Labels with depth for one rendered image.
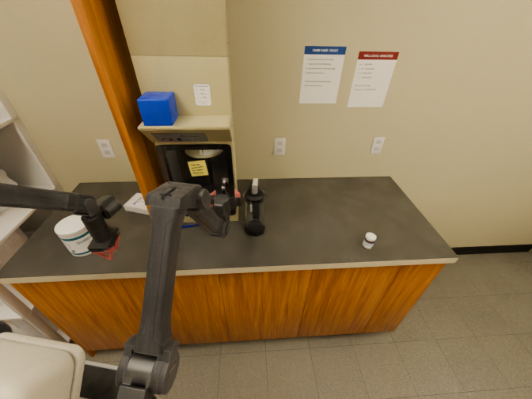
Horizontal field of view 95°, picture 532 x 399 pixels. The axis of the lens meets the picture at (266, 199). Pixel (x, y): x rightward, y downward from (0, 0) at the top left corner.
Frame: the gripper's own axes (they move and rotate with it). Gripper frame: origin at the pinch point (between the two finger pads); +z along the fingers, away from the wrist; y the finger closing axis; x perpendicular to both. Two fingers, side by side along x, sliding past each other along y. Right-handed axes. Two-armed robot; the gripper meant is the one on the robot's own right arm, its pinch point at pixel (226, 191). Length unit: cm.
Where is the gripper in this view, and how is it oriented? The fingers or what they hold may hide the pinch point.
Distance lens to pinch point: 116.2
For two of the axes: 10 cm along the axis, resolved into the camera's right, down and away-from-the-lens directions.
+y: -10.0, 0.6, -0.4
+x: 0.2, 7.7, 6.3
